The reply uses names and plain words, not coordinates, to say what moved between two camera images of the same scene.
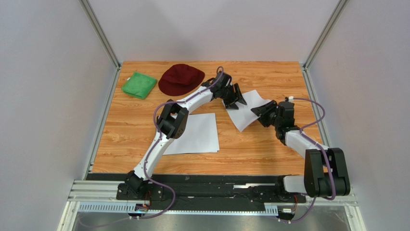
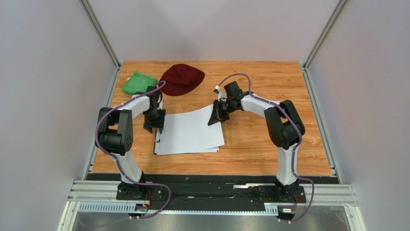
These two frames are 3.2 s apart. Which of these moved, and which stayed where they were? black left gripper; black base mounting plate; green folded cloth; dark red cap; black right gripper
Moved: black left gripper; black right gripper
Stayed: green folded cloth; black base mounting plate; dark red cap
